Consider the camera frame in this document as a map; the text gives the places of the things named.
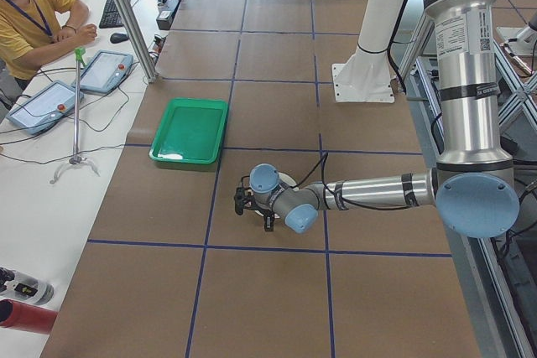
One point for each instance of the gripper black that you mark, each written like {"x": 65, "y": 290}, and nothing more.
{"x": 266, "y": 215}

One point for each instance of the white round plate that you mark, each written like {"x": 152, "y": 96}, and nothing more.
{"x": 287, "y": 179}

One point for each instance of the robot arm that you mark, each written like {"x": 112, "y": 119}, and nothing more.
{"x": 472, "y": 183}

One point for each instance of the green plastic tray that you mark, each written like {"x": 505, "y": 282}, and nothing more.
{"x": 190, "y": 134}

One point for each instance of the far teach pendant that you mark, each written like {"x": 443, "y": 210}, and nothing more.
{"x": 105, "y": 72}

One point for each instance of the teach pendant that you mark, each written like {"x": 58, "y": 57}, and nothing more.
{"x": 43, "y": 110}
{"x": 105, "y": 72}

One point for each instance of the black computer box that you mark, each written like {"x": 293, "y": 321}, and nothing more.
{"x": 166, "y": 15}

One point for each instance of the black computer mouse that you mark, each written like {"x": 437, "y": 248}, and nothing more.
{"x": 117, "y": 38}

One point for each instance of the near teach pendant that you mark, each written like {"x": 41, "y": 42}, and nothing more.
{"x": 43, "y": 110}

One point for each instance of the black keyboard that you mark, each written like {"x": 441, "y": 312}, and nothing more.
{"x": 110, "y": 17}

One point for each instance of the clear water bottle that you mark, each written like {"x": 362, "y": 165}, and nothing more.
{"x": 24, "y": 288}

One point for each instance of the red bottle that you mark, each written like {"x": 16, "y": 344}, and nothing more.
{"x": 26, "y": 317}

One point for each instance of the person in yellow shirt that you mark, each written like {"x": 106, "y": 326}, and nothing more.
{"x": 35, "y": 33}

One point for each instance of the white camera stand pillar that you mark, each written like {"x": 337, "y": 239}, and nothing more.
{"x": 365, "y": 77}

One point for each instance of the green handled reacher grabber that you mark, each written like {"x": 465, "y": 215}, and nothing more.
{"x": 76, "y": 160}

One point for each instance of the aluminium profile post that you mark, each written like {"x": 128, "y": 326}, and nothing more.
{"x": 136, "y": 38}

